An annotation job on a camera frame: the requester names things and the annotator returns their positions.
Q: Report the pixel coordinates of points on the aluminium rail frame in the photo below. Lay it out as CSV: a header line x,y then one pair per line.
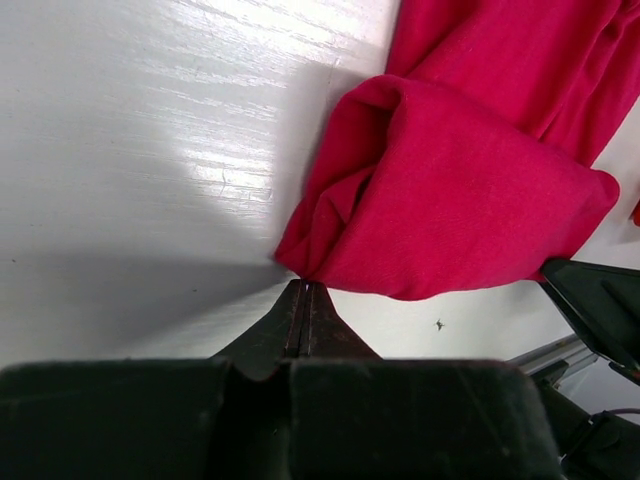
x,y
556,361

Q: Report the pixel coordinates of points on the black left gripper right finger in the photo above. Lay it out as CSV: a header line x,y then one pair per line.
x,y
358,418

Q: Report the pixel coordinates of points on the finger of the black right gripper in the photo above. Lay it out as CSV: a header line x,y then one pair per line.
x,y
601,305

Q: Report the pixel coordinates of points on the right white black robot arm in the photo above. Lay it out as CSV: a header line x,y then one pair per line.
x,y
603,445

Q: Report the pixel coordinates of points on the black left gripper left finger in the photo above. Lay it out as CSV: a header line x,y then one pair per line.
x,y
222,417

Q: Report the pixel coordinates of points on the red plastic bin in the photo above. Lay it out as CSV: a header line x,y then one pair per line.
x,y
635,216

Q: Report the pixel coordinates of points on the red t-shirt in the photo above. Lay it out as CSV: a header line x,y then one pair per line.
x,y
469,162

